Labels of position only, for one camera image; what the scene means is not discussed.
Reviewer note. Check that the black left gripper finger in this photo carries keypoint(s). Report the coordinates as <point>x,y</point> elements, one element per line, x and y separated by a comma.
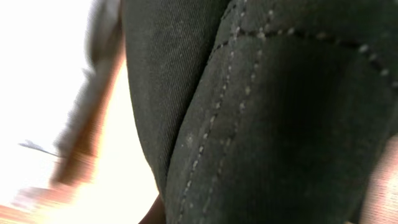
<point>156,214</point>

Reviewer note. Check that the black shorts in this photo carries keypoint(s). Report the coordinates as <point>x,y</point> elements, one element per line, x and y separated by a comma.
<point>262,111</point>

